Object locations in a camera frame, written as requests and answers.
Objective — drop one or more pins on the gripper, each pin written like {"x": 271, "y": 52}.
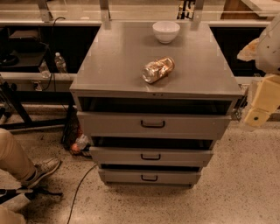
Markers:
{"x": 270, "y": 52}

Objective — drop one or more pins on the grey drawer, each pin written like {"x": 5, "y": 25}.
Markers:
{"x": 147, "y": 156}
{"x": 149, "y": 177}
{"x": 105, "y": 124}

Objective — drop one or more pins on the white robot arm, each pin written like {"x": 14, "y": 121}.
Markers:
{"x": 265, "y": 52}

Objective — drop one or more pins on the grey top drawer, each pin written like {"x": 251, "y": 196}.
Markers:
{"x": 105, "y": 124}

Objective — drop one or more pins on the grey metal drawer cabinet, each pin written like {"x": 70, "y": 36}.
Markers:
{"x": 110, "y": 80}

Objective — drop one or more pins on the grey bottom drawer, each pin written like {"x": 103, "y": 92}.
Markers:
{"x": 149, "y": 177}

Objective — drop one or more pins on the white ceramic bowl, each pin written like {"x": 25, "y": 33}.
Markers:
{"x": 165, "y": 31}

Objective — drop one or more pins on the dark bag with items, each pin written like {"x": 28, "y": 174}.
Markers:
{"x": 73, "y": 138}

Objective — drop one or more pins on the clear plastic water bottle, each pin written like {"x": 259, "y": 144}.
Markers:
{"x": 60, "y": 63}

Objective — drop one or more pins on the grey sneaker shoe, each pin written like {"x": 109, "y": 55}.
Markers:
{"x": 42, "y": 170}

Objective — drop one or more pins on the black tripod leg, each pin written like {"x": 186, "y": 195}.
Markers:
{"x": 29, "y": 193}

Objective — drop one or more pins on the person leg beige trousers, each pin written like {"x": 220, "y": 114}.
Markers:
{"x": 13, "y": 158}

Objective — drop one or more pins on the black stand frame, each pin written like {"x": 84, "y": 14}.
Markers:
{"x": 16, "y": 99}

